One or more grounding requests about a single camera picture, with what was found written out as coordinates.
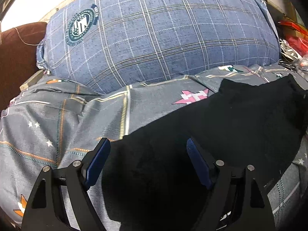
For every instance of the dark red headboard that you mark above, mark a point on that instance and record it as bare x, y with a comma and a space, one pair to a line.
18, 58

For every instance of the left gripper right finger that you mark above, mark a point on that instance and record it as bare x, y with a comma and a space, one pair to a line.
235, 200

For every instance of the cluttered bedside items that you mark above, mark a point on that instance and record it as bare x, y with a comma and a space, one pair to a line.
293, 46

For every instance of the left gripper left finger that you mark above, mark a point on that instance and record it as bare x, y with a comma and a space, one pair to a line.
45, 209

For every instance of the black pants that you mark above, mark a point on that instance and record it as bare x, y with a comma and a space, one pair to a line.
149, 182

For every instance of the wooden bed frame edge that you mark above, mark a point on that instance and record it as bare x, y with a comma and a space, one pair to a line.
32, 80

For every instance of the blue plaid pillow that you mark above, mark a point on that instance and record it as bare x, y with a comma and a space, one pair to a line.
108, 44

